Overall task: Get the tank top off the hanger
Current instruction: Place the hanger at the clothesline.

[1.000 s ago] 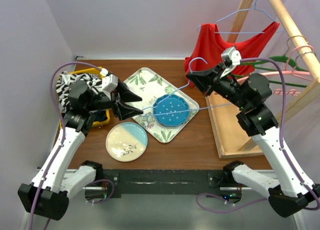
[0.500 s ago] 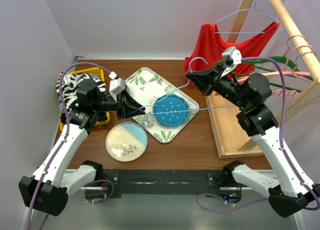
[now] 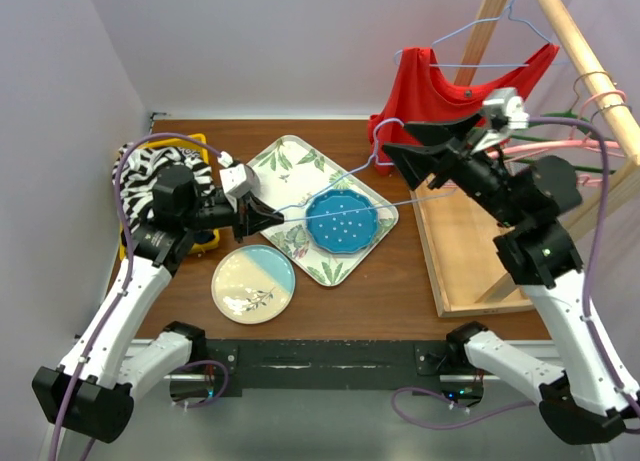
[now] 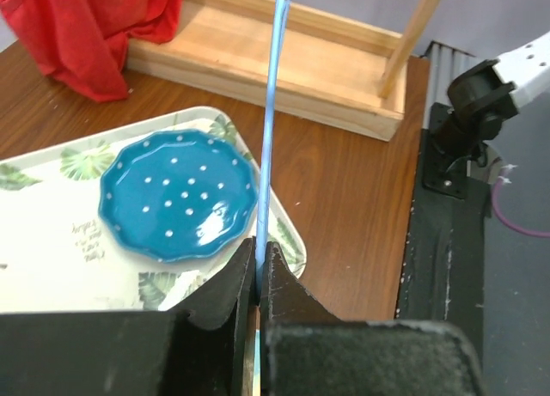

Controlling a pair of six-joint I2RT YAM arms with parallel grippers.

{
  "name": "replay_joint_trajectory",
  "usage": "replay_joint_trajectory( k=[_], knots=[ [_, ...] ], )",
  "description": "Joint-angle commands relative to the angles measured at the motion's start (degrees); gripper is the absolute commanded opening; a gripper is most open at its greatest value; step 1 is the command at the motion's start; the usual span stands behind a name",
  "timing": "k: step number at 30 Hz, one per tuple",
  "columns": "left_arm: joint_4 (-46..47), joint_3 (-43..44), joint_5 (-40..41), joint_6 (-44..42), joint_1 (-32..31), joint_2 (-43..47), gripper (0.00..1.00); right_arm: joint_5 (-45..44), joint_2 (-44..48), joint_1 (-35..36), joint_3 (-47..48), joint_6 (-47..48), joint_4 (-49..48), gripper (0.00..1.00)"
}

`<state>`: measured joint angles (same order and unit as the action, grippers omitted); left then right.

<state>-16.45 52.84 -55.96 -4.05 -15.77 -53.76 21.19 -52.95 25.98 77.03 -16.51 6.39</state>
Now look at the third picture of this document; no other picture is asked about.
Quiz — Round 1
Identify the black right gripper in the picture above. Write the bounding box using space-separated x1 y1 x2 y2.
382 106 527 227

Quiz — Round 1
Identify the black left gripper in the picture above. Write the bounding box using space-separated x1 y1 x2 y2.
182 188 283 243

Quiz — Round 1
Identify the blue wire hanger front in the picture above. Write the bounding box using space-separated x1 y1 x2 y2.
277 118 458 214

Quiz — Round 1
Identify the blue wire hanger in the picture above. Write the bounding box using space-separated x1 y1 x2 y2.
393 0 569 72
277 118 458 214

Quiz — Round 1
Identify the red tank top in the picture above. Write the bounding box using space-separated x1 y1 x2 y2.
367 43 559 148

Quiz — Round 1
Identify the navy maroon-trimmed tank top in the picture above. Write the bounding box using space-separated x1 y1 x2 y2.
194 231 216 245

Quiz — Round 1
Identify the black white striped tank top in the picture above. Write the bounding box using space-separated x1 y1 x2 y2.
120 146 214 232

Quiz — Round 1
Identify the green plastic hanger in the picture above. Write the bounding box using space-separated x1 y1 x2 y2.
505 116 623 178

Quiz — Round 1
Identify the thick pink plastic hanger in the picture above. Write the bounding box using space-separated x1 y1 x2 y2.
487 139 604 188

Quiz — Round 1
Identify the thin pink wire hanger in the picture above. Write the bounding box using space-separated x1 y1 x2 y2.
569 70 627 141

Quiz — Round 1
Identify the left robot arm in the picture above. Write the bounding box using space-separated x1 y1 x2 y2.
32 163 284 443

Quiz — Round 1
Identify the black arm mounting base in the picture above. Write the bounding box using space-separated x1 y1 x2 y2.
207 339 478 396

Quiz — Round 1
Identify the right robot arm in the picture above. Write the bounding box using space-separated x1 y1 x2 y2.
383 116 639 445

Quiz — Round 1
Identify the leaf-patterned rectangular tray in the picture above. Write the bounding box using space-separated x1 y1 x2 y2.
248 135 399 287

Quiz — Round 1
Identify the cream and blue plate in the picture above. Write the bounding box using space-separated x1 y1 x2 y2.
211 245 296 325

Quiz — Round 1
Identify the blue dotted plate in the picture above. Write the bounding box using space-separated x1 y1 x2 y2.
304 190 379 254

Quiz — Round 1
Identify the yellow plastic bin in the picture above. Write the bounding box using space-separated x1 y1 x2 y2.
118 133 221 258

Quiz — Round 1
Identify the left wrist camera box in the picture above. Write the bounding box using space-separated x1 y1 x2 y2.
220 163 260 199

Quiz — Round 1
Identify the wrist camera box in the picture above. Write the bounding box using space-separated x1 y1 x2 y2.
472 87 530 153
220 163 260 199

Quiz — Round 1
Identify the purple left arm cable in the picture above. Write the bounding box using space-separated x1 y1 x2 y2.
49 132 235 461

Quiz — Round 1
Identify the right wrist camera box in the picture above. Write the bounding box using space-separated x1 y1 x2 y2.
472 87 530 153

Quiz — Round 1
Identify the wooden clothes rack frame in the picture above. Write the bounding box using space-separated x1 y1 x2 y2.
412 0 639 317

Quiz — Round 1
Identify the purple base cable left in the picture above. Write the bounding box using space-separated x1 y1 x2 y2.
169 358 231 410

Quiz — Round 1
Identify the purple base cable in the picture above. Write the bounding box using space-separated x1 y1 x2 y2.
390 386 536 428
169 358 231 410

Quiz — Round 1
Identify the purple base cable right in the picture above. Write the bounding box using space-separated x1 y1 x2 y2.
390 386 536 428

